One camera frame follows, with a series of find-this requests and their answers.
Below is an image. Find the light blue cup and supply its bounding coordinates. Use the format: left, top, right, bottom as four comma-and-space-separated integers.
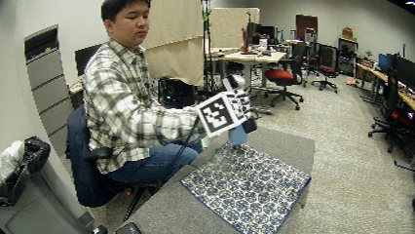
227, 124, 250, 147

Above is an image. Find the light wooden desk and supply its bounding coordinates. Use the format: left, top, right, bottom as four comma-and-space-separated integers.
210, 48, 287, 90

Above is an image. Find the white cube of black markers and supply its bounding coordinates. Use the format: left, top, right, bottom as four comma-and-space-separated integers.
192, 90, 252, 138

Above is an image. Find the red seat office chair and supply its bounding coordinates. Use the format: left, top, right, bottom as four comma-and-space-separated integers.
263, 41, 308, 111

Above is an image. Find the black tripod stand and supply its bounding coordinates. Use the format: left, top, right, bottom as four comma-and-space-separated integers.
199, 0, 219, 96

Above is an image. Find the beige partition panel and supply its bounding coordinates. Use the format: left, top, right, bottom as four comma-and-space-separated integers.
208, 7, 260, 50

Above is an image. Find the beige partition curtain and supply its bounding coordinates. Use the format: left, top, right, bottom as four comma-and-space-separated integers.
141, 0, 204, 88

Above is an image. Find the black chair with red seat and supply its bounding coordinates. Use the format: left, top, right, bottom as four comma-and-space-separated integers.
309, 43, 339, 95

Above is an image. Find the brown door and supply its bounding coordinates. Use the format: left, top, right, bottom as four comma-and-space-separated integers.
293, 14, 320, 42

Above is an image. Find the the person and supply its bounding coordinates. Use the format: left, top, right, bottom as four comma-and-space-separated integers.
81, 0, 208, 185

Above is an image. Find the black shelf unit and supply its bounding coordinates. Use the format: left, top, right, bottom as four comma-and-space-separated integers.
336, 36, 359, 78

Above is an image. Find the brown cardboard box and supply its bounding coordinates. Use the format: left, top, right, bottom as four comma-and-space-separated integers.
340, 26, 355, 40

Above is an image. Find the blue patterned white cloth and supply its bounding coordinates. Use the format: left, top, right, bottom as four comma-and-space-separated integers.
179, 140, 312, 234

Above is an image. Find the long wooden desk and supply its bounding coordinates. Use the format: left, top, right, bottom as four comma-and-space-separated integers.
353, 61, 415, 112

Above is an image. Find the blue lit monitor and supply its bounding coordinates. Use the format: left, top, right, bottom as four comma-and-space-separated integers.
377, 53, 395, 73

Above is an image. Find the black office chair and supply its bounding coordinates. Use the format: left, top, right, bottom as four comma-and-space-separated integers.
367, 67, 415, 154

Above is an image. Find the large black monitor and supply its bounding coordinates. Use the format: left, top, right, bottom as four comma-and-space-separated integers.
392, 55, 415, 92

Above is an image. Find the tall grey cabinet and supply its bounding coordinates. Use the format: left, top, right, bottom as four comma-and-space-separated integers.
22, 23, 87, 165

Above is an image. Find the blue office chair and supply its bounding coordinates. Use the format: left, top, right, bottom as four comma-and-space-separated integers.
63, 103, 163, 222

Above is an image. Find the black flat device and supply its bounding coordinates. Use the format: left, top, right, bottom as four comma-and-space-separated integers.
113, 221, 142, 234

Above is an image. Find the black trash bag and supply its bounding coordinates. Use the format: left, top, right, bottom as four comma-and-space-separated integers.
0, 136, 53, 208

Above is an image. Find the small black device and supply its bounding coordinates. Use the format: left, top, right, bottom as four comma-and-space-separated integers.
86, 224, 109, 234

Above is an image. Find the white plastic bag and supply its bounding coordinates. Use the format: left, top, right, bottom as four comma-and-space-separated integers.
0, 139, 26, 183

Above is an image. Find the grey bin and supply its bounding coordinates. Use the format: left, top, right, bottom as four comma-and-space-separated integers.
0, 161, 89, 234

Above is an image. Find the black glove cable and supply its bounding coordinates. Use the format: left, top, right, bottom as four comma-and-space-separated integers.
159, 116, 202, 184

